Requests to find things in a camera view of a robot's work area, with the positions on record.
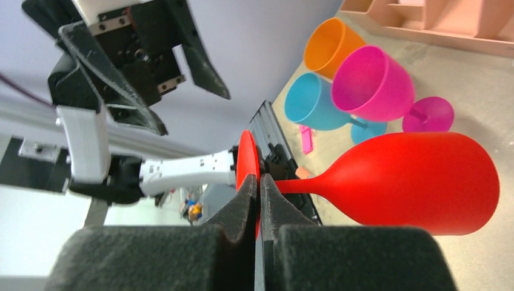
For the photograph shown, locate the magenta wine glass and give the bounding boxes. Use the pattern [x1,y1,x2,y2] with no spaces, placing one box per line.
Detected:
[331,45,455,132]

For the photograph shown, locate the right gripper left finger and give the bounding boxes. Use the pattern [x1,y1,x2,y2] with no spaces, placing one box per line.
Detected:
[45,175,258,290]

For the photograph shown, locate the peach file organizer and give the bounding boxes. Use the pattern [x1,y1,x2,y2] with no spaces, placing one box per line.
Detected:
[340,0,513,58]

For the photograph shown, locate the grey orange marker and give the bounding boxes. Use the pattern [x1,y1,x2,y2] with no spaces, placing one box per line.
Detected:
[295,167,312,179]

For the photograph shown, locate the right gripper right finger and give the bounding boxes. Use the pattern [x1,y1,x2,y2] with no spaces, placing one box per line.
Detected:
[260,174,456,290]

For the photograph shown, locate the red wine glass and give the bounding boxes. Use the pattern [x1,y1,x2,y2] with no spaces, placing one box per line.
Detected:
[232,132,500,241]

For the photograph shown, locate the orange wine glass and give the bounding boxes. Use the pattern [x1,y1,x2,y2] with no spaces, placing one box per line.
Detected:
[303,17,365,80]

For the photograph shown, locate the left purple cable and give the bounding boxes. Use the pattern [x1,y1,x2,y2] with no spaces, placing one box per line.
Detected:
[0,72,53,109]

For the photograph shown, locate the blue wine glass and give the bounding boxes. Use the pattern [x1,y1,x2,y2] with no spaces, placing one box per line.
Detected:
[284,73,387,144]

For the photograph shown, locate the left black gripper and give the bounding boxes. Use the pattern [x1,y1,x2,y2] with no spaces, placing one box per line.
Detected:
[22,0,231,136]

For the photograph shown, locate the pink highlighter marker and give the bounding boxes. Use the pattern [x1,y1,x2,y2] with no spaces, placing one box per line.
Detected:
[299,125,313,154]

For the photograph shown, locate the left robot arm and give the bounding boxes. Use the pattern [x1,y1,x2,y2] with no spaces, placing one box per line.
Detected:
[21,1,235,205]

